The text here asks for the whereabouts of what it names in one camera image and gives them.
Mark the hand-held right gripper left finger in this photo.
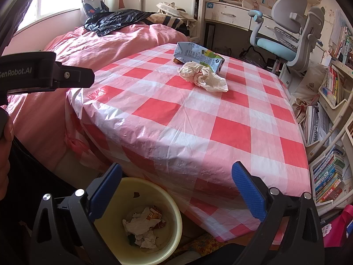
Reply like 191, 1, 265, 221
30, 162, 123, 265

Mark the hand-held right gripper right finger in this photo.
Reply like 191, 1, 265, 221
232, 161, 325, 265

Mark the pale yellow waste bin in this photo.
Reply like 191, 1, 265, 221
94, 177, 183, 265

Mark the white tissue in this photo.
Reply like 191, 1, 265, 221
123, 208, 160, 235

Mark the red white snack wrapper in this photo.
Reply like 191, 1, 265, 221
146, 206, 166, 228

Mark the white paper wrapper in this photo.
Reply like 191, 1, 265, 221
177, 61, 229, 93

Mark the milk carton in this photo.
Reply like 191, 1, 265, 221
174, 42, 224, 74

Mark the person's left hand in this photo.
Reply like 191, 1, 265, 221
0, 121, 14, 201

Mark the pink duvet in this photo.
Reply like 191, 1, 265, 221
6, 23, 189, 172

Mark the small white tissue wad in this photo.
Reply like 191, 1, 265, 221
139, 230, 158, 249

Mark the person's dark clothing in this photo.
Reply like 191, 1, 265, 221
0, 136, 80, 227

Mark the row of colourful books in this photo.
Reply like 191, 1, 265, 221
312, 145, 346, 203

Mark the blue plush toy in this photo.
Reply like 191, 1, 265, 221
82, 0, 109, 20

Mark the black puffer jacket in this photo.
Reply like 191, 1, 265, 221
83, 9, 156, 37

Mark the red white checkered tablecloth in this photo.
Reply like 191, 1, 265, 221
65, 43, 309, 243

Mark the red bag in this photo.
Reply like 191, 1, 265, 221
323, 204, 353, 247

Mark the white book rack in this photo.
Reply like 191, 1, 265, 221
299, 25, 353, 207

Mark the white paper bag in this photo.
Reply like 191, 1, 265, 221
292, 63, 329, 105

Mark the row of thin books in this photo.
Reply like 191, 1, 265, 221
325, 68, 345, 105

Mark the striped beige cloth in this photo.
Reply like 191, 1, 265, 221
145, 12, 197, 29

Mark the beige canvas bag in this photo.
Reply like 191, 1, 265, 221
157, 2, 193, 20

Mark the white desk with drawers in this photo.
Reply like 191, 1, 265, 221
204, 0, 276, 38

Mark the grey blue desk chair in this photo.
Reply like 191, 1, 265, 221
248, 0, 325, 74

